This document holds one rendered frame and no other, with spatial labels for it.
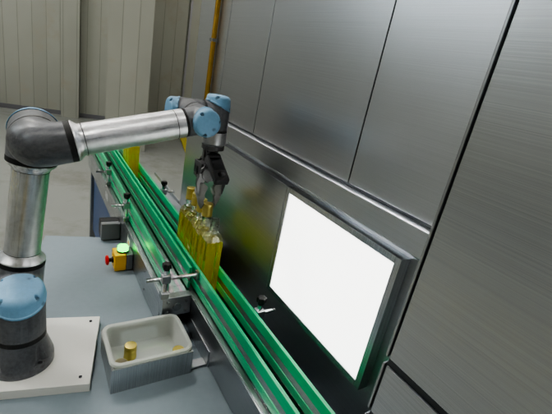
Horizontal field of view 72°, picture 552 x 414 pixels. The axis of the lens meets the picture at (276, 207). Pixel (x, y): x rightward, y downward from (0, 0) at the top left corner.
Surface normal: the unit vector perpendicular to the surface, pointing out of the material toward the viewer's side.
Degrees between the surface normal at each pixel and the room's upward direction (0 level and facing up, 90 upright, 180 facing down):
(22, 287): 8
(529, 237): 90
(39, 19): 90
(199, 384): 0
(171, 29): 90
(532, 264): 90
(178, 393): 0
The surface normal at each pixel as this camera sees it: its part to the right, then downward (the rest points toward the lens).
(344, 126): -0.84, 0.03
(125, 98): 0.30, 0.38
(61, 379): 0.19, -0.92
